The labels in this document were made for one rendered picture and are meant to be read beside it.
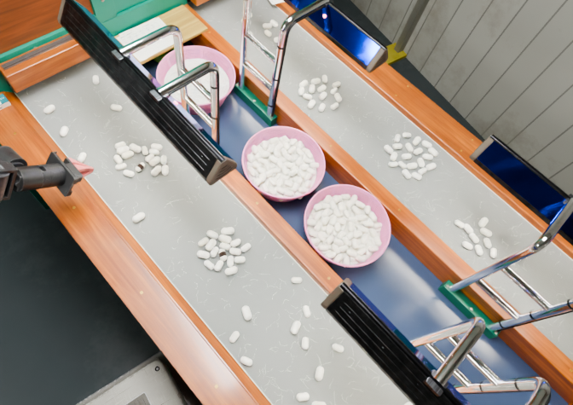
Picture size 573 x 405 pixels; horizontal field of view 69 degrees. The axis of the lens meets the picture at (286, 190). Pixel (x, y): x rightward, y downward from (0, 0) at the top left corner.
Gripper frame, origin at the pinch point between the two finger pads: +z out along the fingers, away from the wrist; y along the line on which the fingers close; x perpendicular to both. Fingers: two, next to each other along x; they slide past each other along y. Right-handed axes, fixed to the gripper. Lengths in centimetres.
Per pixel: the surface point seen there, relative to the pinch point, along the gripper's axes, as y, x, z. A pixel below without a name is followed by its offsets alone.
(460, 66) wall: -29, -81, 191
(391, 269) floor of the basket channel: -75, -20, 51
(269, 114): -10, -27, 53
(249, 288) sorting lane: -50, 0, 17
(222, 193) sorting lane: -23.5, -7.9, 27.5
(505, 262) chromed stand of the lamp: -90, -48, 35
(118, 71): 4.9, -28.1, -1.1
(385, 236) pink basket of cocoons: -66, -27, 47
